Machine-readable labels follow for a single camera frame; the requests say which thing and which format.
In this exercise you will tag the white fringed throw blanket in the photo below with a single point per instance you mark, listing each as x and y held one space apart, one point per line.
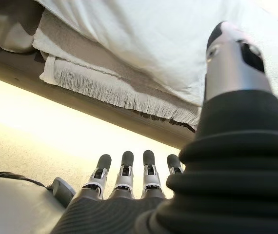
92 85

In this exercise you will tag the silver right robot leg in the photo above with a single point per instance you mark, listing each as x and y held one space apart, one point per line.
14 209

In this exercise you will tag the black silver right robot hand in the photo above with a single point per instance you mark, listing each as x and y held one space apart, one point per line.
214 182

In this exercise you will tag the beige pillow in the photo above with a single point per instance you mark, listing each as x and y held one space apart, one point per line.
7 26

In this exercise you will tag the white duvet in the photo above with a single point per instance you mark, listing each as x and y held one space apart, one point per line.
141 36

